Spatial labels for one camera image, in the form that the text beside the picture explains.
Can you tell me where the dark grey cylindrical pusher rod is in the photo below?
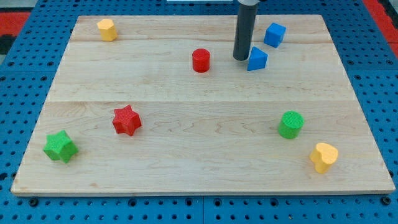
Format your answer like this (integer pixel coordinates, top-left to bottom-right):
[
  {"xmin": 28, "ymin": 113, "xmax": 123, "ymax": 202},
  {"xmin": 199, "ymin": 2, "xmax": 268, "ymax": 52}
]
[{"xmin": 233, "ymin": 0, "xmax": 259, "ymax": 61}]

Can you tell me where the wooden board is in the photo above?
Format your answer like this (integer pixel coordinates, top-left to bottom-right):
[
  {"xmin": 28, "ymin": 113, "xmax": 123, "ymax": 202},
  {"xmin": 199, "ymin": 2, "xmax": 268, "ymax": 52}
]
[{"xmin": 11, "ymin": 15, "xmax": 395, "ymax": 197}]

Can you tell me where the yellow heart block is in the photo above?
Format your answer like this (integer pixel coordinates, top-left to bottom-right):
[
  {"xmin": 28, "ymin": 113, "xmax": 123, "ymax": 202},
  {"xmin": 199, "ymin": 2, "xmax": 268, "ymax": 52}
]
[{"xmin": 309, "ymin": 142, "xmax": 339, "ymax": 174}]

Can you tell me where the blue cube block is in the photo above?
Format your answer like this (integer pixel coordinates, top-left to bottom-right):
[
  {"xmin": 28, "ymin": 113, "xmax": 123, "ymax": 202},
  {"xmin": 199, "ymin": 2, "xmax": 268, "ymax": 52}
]
[{"xmin": 264, "ymin": 23, "xmax": 287, "ymax": 48}]

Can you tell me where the blue triangle block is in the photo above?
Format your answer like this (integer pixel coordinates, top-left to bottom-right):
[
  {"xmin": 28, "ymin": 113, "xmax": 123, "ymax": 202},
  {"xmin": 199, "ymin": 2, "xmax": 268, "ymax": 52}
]
[{"xmin": 247, "ymin": 47, "xmax": 268, "ymax": 71}]

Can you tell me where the red cylinder block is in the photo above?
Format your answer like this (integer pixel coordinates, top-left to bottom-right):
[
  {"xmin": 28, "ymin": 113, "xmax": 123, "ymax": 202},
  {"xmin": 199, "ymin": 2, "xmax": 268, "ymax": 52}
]
[{"xmin": 192, "ymin": 49, "xmax": 211, "ymax": 73}]

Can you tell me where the green cylinder block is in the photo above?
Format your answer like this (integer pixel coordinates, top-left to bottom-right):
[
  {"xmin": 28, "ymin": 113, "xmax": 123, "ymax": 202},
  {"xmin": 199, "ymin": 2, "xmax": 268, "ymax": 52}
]
[{"xmin": 278, "ymin": 111, "xmax": 304, "ymax": 139}]

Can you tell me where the yellow hexagon block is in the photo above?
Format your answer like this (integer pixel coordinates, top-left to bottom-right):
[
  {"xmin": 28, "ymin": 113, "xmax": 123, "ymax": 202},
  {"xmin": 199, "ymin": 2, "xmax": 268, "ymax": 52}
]
[{"xmin": 96, "ymin": 19, "xmax": 118, "ymax": 42}]

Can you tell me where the red star block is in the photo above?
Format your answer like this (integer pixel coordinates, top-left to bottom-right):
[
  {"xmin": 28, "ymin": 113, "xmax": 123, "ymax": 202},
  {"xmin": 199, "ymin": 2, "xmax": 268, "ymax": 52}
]
[{"xmin": 112, "ymin": 105, "xmax": 142, "ymax": 136}]

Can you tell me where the green star block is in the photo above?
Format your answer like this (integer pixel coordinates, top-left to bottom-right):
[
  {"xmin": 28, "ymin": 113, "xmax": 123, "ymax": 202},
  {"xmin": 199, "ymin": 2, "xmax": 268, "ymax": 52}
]
[{"xmin": 43, "ymin": 130, "xmax": 79, "ymax": 163}]

